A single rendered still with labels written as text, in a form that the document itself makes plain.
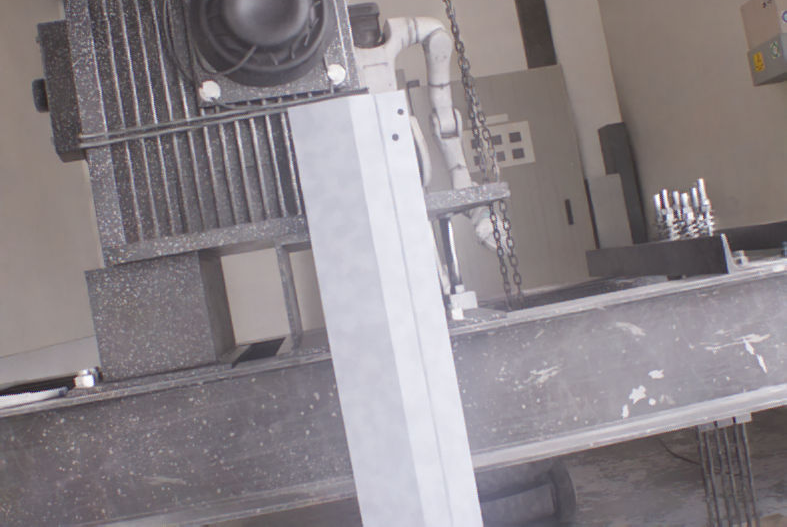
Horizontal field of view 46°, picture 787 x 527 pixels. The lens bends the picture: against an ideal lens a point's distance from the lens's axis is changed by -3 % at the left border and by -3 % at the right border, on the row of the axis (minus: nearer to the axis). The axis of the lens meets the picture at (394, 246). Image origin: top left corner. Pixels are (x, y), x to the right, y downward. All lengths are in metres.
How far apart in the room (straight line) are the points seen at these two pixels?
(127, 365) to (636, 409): 0.91
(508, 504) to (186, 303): 1.17
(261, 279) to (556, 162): 1.63
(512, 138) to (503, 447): 3.28
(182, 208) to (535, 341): 0.66
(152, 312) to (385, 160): 0.49
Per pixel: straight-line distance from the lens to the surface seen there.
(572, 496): 2.66
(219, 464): 1.72
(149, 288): 1.69
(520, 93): 4.94
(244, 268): 4.98
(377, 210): 1.51
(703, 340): 1.83
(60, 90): 1.99
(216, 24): 1.67
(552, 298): 2.54
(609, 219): 4.97
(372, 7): 3.23
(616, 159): 5.08
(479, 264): 4.80
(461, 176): 3.12
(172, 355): 1.69
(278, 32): 1.63
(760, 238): 2.09
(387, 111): 1.54
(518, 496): 2.54
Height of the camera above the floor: 0.78
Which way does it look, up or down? 1 degrees up
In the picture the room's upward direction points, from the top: 10 degrees counter-clockwise
